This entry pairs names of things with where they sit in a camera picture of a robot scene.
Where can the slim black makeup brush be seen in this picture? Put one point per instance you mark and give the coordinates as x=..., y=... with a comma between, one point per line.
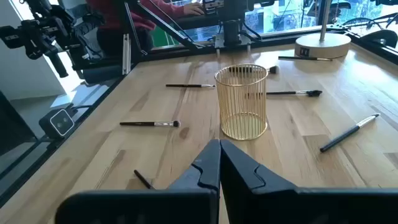
x=141, y=178

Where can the small brush holder cup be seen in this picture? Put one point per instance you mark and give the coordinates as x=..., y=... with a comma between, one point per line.
x=242, y=124

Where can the grey office desk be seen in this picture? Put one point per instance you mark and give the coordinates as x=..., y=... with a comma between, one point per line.
x=192, y=21

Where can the table lamp with wooden base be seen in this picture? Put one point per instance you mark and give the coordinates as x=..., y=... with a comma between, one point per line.
x=323, y=46

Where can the silver aluminium bracket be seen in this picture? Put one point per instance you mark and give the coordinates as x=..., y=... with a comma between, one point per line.
x=126, y=56

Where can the black makeup brush white ferrule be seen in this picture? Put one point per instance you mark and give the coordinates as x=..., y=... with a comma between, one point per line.
x=342, y=137

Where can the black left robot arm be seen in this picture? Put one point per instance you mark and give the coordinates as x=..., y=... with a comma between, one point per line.
x=231, y=29

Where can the thin black silver-ferrule makeup brush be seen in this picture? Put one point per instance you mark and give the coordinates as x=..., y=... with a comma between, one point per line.
x=183, y=85

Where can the person's hand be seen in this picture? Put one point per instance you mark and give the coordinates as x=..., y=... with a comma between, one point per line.
x=193, y=8

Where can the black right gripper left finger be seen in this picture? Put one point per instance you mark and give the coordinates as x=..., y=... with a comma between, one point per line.
x=186, y=205

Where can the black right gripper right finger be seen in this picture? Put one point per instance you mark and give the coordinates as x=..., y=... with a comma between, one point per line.
x=280, y=205

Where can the black makeup brush dark tip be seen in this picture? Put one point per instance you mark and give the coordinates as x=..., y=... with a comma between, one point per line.
x=136, y=124

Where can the thin black gold-ferrule makeup brush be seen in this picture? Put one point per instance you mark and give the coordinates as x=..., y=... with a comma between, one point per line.
x=298, y=58

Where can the black makeup brush angled head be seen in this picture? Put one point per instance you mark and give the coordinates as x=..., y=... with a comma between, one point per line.
x=286, y=92

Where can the person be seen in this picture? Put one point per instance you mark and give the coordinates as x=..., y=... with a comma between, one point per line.
x=118, y=18

